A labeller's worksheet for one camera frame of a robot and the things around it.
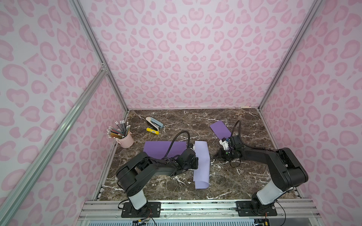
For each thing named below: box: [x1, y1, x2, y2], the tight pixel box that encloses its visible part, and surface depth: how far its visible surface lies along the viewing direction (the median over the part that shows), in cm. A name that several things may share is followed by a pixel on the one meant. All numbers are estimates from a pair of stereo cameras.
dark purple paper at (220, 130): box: [209, 120, 232, 140], surface depth 109 cm
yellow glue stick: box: [146, 127, 160, 136], surface depth 106 cm
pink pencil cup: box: [115, 131, 134, 148], surface depth 93 cm
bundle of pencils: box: [106, 120, 132, 139], surface depth 93 cm
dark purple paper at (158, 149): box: [143, 141, 188, 159], surface depth 77 cm
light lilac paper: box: [193, 140, 211, 190], surface depth 86 cm
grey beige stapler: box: [145, 116, 164, 132], surface depth 109 cm
